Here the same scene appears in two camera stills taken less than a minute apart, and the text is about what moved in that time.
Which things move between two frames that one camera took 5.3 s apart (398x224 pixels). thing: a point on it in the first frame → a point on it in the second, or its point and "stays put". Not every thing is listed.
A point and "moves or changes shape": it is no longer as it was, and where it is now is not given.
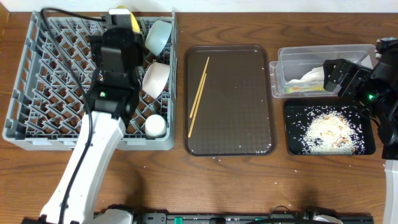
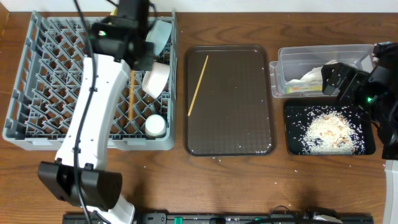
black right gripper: (357, 76) stays put
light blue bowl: (157, 35) stays put
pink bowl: (154, 78) stays put
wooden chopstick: (197, 106) moves or changes shape
